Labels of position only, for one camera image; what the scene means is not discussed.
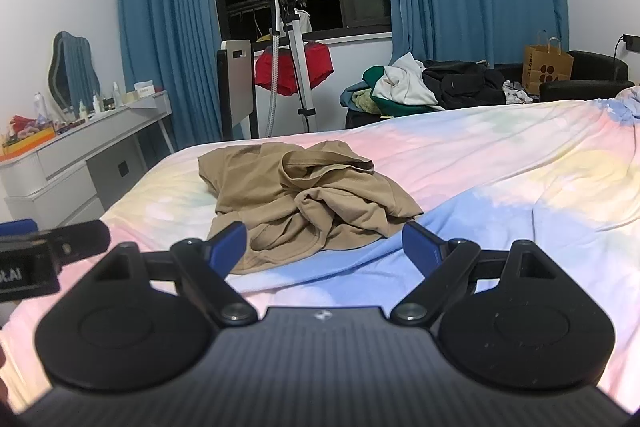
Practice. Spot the yellow-green garment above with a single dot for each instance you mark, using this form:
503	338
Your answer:
364	101

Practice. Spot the black wall charger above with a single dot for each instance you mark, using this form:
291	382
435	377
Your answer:
631	42

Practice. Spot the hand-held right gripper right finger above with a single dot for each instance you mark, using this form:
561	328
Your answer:
420	247

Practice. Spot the black jacket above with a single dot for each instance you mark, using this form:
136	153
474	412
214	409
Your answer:
465	82

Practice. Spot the red garment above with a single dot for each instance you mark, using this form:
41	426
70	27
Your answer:
320	67

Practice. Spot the garment steamer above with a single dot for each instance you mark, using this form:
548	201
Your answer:
300	57

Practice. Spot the white hanging garment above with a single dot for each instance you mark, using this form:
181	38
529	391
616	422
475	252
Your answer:
303	21

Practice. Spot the white dressing table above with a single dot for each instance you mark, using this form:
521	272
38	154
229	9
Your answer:
65	147

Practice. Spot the wavy mirror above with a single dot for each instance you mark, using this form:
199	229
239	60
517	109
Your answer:
70	67

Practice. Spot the patterned white cloth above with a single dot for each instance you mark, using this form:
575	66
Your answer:
517	92

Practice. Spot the green garment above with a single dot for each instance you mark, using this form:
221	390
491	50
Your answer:
400	109

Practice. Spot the orange box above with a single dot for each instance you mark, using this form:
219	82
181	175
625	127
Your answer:
30	142

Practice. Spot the white box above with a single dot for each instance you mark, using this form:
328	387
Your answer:
144	89

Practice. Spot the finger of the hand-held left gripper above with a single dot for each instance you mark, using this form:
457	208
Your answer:
17	227
85	237

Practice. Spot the black wall outlet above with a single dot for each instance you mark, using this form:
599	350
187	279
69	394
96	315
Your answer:
122	169

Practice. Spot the red fabric bundle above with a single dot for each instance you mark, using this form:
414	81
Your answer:
27	123

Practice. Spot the white bottle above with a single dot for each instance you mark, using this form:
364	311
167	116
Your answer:
96	102
82	109
116	91

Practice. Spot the pastel bed blanket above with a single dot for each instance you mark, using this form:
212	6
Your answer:
500	167

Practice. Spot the brown paper bag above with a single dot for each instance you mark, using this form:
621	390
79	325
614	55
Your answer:
547	67

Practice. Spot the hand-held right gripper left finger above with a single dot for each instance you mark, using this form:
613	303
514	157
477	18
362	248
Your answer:
227	247

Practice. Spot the tan t-shirt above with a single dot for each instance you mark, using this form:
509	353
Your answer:
310	207

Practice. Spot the black armchair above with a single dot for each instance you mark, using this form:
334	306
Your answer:
595	72

